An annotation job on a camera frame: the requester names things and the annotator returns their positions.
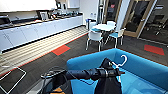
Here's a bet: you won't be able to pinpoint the white clothes hanger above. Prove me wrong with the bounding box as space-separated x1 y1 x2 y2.
108 54 129 73

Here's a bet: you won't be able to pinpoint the black garment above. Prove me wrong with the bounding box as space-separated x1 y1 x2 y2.
96 57 124 94

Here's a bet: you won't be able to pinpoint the blue sofa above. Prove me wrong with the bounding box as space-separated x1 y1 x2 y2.
65 48 168 94

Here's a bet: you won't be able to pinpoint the white chair teal seat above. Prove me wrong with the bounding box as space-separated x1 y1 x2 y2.
107 28 126 49
89 22 101 34

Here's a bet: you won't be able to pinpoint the white cafe chair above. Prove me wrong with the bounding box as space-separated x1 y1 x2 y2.
85 29 105 52
105 20 117 28

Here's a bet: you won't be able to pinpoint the white cafe table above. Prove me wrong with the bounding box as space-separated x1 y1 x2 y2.
92 23 116 33

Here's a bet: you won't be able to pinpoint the blue waste bin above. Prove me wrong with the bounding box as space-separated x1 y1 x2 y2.
84 18 98 31

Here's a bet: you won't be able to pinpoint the wooden framed glass door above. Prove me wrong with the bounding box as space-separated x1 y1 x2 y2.
122 0 156 39
103 0 123 24

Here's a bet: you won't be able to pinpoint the black office chair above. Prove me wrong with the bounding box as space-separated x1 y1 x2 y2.
146 15 168 36

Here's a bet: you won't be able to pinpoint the black coffee machine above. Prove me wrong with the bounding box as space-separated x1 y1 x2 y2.
54 1 63 11

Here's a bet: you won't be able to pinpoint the white kitchen counter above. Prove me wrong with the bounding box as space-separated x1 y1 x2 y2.
0 14 84 53

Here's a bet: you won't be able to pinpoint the small dark countertop appliance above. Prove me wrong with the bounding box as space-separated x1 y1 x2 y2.
38 10 50 21

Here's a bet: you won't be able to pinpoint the black microwave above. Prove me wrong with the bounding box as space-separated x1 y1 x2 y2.
0 14 13 28

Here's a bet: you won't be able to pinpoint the white upper wall cabinets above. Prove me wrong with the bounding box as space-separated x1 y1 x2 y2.
0 0 81 13

